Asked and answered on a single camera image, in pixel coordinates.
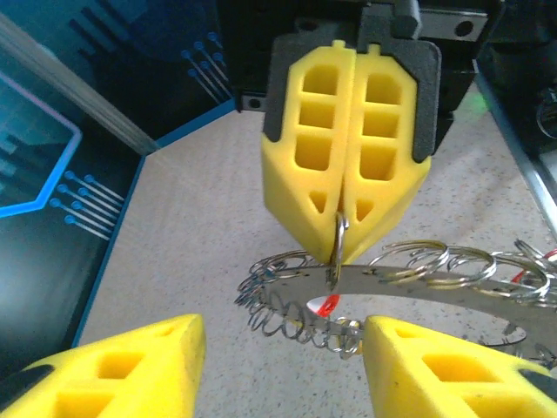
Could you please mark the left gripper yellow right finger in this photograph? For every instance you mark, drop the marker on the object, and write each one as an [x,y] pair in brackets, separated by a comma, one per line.
[435,379]

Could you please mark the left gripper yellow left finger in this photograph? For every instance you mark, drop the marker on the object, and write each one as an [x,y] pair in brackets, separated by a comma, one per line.
[130,374]

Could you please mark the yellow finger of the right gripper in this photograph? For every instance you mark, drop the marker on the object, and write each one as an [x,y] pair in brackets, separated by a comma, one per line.
[287,183]
[404,187]

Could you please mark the red white key tag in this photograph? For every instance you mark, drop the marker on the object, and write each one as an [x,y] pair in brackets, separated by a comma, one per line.
[324,305]

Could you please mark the aluminium frame post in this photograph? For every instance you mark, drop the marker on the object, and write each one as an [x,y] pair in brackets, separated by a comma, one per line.
[87,100]

